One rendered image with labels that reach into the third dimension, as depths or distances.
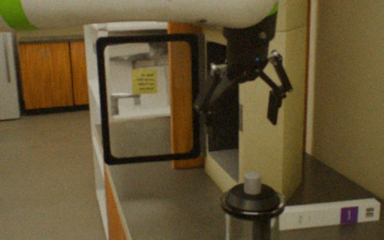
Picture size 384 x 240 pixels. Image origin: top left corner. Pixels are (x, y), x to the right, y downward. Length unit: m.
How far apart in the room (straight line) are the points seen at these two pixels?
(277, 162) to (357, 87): 0.39
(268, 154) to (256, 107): 0.13
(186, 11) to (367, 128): 0.93
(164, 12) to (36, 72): 5.50
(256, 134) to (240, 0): 0.62
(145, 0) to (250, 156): 0.65
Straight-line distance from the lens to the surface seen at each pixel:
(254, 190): 0.78
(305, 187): 1.42
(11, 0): 0.73
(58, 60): 6.07
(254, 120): 1.15
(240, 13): 0.59
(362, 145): 1.48
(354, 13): 1.47
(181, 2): 0.61
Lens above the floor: 1.51
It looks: 13 degrees down
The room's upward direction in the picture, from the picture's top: 1 degrees counter-clockwise
